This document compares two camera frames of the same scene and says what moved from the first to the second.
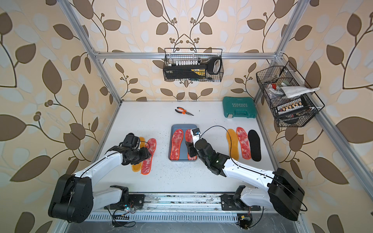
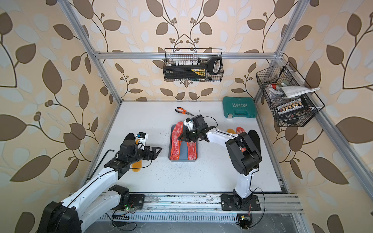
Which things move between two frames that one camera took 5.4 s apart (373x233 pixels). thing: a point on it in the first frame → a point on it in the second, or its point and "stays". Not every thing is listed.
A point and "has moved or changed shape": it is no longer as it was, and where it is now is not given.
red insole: [177, 139] has moved or changed shape
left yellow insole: [138, 167] stays
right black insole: [255, 144] stays
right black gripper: [191, 147] → [186, 137]
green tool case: [240, 107] stays
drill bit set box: [293, 107] stays
